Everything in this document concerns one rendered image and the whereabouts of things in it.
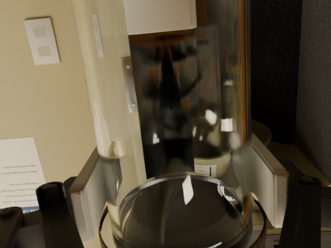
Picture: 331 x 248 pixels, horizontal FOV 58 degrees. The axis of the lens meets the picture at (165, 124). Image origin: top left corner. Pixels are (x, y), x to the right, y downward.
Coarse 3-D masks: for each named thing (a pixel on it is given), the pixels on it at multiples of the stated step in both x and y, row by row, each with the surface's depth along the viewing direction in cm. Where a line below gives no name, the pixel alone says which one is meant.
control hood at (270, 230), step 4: (268, 220) 42; (268, 224) 42; (268, 228) 41; (272, 228) 41; (276, 228) 41; (280, 228) 41; (324, 228) 40; (328, 228) 40; (268, 232) 41; (272, 232) 41; (276, 232) 41; (280, 232) 41
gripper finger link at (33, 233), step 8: (64, 184) 17; (24, 216) 14; (32, 216) 14; (24, 224) 13; (32, 224) 13; (40, 224) 13; (24, 232) 13; (32, 232) 13; (40, 232) 13; (16, 240) 13; (24, 240) 13; (32, 240) 13; (40, 240) 13
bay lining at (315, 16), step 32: (256, 0) 51; (288, 0) 47; (320, 0) 40; (256, 32) 53; (288, 32) 49; (320, 32) 41; (256, 64) 55; (288, 64) 50; (320, 64) 41; (256, 96) 57; (288, 96) 52; (320, 96) 42; (288, 128) 54; (320, 128) 43; (320, 160) 44
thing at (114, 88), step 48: (96, 0) 12; (144, 0) 12; (192, 0) 12; (240, 0) 13; (96, 48) 13; (144, 48) 12; (192, 48) 12; (240, 48) 14; (96, 96) 14; (144, 96) 13; (192, 96) 13; (240, 96) 14; (144, 144) 14; (192, 144) 14; (240, 144) 15; (144, 192) 15; (192, 192) 14; (240, 192) 16; (144, 240) 16; (192, 240) 15; (240, 240) 16
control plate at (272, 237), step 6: (276, 234) 41; (324, 234) 40; (330, 234) 40; (270, 240) 40; (276, 240) 40; (324, 240) 40; (330, 240) 40; (270, 246) 40; (324, 246) 40; (330, 246) 39
